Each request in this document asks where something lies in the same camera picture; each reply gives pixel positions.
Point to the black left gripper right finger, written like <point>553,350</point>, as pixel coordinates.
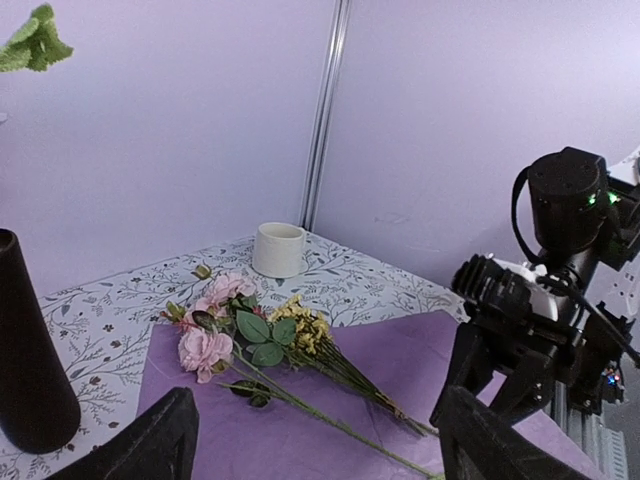
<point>478,444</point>

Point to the cream ceramic mug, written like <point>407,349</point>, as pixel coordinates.
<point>278,250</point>

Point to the floral patterned tablecloth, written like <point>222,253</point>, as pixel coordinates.
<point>102,329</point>

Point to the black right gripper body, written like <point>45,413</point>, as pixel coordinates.
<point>571,350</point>

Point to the right aluminium frame post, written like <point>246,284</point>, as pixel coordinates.
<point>323,114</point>

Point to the yellow small flower sprig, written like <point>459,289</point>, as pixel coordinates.
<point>313,346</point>

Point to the aluminium front rail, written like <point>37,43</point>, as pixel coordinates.
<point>605,447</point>

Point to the black tapered vase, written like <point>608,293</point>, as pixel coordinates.
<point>40,412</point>

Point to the pink rose flower stem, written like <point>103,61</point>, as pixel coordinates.
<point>226,329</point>

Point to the blue poppy flower stem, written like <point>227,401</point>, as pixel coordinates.
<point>36,45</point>

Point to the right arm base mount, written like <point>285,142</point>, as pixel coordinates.
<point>610,385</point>

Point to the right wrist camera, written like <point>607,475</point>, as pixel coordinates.
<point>511,289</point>

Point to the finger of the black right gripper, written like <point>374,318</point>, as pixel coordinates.
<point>471,365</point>
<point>526,390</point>

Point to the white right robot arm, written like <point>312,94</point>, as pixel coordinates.
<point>583,218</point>

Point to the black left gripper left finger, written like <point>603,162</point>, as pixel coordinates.
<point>159,444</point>

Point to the purple pink wrapping paper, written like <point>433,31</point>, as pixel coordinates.
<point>406,357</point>

